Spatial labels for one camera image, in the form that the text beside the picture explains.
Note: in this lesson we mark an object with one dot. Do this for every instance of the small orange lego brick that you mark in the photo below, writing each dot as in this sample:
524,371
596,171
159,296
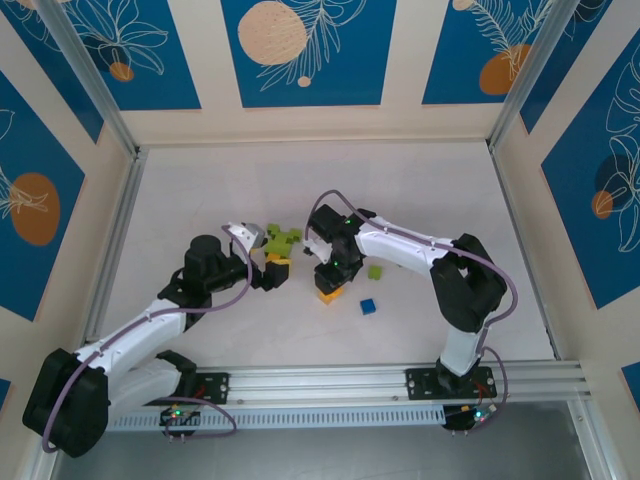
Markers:
330,296

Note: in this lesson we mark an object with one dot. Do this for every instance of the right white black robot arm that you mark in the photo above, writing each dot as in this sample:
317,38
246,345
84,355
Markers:
395,247

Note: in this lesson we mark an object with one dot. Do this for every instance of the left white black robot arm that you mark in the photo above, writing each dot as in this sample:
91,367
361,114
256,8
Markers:
140,325

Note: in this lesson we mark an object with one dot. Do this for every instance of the small blue lego brick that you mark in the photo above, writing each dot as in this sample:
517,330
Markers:
368,306

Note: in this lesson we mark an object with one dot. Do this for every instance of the left controller circuit board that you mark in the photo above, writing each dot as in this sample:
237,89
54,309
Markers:
175,415

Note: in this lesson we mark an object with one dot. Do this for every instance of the controller circuit board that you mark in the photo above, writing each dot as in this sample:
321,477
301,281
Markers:
175,415
479,415

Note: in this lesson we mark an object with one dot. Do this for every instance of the grey metal plate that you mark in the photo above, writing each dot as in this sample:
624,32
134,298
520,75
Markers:
325,455

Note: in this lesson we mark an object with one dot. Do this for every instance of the right controller circuit board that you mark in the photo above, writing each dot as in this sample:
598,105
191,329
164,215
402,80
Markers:
479,415

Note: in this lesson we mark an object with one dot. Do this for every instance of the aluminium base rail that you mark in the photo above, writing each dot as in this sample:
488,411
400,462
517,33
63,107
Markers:
325,382

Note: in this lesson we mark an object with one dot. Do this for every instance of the aluminium side rail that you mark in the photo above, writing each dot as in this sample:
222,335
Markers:
523,250
131,185

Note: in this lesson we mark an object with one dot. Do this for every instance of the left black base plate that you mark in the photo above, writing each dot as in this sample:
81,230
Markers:
215,387

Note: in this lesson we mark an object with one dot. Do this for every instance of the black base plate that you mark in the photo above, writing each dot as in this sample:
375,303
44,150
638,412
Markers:
215,387
420,385

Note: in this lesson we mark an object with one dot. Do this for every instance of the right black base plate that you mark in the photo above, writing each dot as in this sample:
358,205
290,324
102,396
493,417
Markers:
420,385

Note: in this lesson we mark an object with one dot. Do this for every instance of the aluminium corner post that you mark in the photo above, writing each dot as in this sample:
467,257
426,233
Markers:
95,85
525,80

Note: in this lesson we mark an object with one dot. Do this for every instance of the aluminium frame bar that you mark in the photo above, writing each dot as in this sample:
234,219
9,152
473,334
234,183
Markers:
36,474
592,450

